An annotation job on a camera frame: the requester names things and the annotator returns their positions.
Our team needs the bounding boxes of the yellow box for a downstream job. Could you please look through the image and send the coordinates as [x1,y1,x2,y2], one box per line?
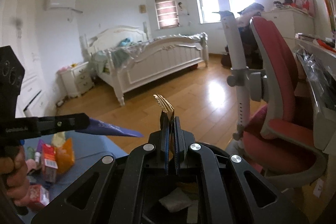
[153,94,175,122]

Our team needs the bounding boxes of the blue wrapper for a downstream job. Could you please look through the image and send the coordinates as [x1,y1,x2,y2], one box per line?
[75,118,143,138]

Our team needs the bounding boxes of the orange snack packet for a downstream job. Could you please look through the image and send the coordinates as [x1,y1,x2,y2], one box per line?
[56,138,75,174]

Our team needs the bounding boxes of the red milk carton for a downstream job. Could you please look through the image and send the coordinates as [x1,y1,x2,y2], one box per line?
[41,144,58,184]

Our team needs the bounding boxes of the purple spray bottle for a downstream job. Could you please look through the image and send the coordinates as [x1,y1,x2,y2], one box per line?
[35,139,45,165]

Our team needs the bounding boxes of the black trash bin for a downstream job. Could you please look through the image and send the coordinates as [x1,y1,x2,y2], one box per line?
[141,181,227,224]

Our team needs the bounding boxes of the person left hand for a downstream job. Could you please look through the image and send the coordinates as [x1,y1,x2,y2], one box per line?
[1,146,30,207]

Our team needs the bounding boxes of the round blue table cloth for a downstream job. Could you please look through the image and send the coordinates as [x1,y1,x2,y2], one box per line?
[21,131,126,223]

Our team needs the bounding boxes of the white nightstand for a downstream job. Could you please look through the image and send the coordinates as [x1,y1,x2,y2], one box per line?
[59,62,94,98]

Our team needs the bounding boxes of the white wardrobe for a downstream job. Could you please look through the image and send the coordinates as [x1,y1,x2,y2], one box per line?
[1,0,56,118]

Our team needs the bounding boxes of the red desk chair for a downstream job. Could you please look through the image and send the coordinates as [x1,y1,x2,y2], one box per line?
[227,16,327,190]

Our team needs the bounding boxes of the white air conditioner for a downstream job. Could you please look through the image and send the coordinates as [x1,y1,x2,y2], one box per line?
[46,0,83,14]

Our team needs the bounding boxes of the left window with blind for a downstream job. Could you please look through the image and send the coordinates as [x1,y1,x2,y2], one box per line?
[154,0,179,30]

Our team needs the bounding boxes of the middle window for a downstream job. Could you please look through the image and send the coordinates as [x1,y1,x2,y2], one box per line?
[197,0,221,24]

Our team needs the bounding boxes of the white dresser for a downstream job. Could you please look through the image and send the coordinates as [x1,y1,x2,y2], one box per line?
[261,10,315,49]

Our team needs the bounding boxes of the white desk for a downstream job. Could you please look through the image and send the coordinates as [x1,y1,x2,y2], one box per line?
[295,39,335,156]

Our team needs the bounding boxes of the framed photo of girls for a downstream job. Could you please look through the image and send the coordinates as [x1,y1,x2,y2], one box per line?
[291,0,315,17]

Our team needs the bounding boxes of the white bed frame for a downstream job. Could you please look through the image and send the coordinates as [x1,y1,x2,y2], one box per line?
[84,26,209,106]

